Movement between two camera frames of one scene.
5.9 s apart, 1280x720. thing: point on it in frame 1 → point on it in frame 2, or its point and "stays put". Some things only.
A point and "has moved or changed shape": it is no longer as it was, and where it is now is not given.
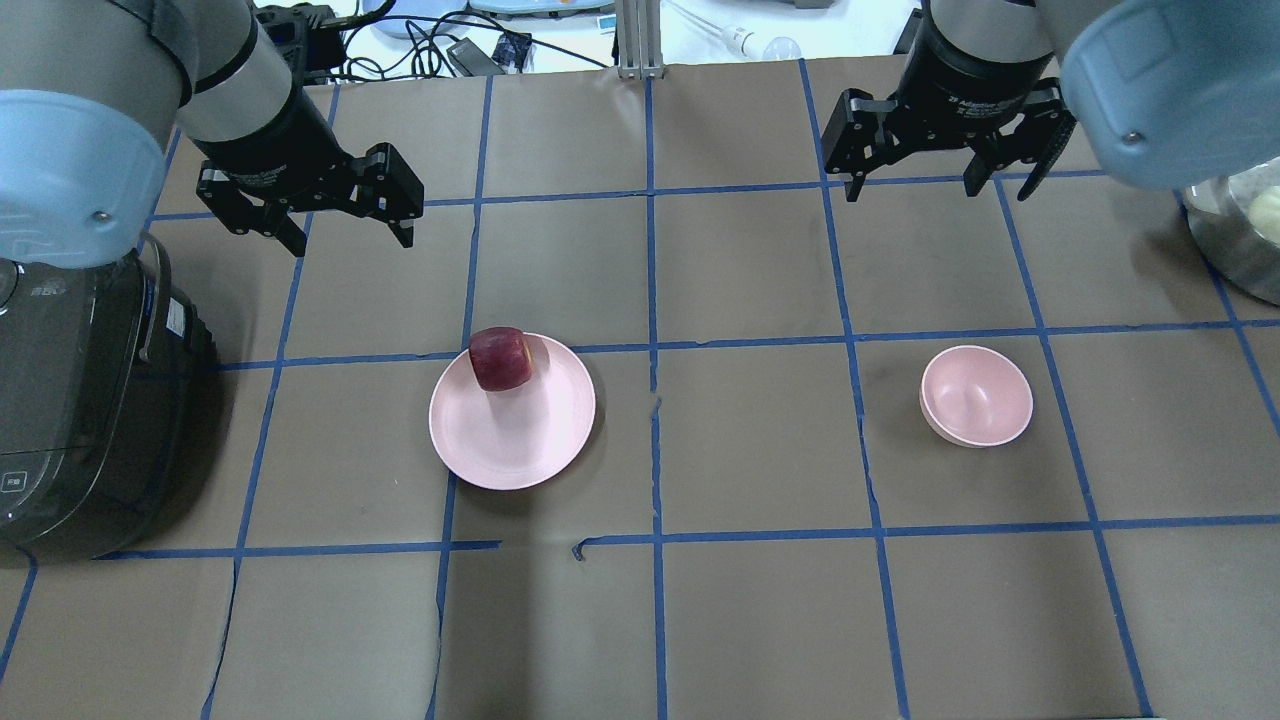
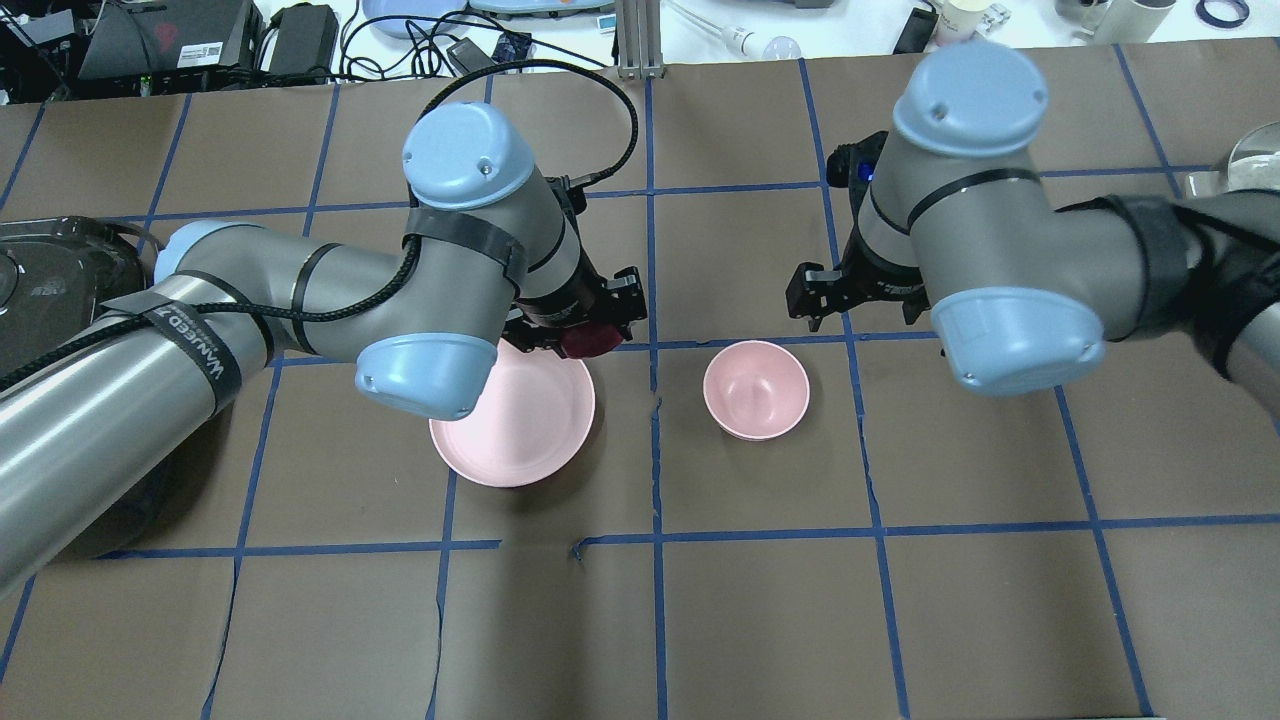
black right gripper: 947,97 → 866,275
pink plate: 520,437 stays put
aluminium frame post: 639,43 stays put
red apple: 501,357 has moved or changed shape
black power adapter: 473,60 → 304,39
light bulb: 777,48 stays put
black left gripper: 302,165 → 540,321
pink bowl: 974,396 → 756,390
